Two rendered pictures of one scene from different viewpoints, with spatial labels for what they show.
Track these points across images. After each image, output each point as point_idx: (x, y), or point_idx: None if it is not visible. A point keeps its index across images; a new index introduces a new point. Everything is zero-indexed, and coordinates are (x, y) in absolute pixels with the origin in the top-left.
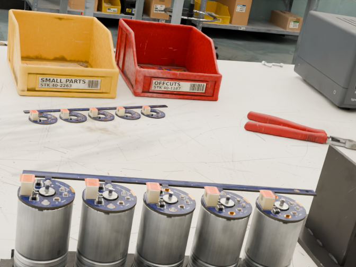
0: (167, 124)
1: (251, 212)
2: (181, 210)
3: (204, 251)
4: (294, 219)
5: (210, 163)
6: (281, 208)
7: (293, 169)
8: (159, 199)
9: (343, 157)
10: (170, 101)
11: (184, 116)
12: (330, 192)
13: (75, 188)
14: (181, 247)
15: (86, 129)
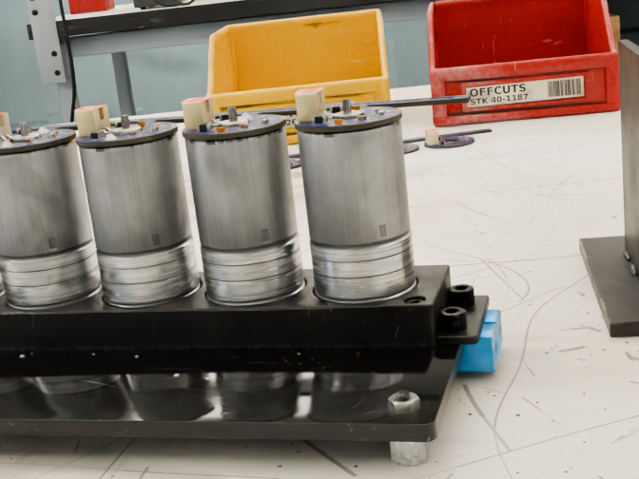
0: (465, 152)
1: (524, 245)
2: (127, 137)
3: (200, 225)
4: (347, 124)
5: (502, 191)
6: (338, 116)
7: None
8: (105, 132)
9: (627, 48)
10: (507, 124)
11: (516, 138)
12: (629, 143)
13: None
14: (150, 218)
15: (291, 176)
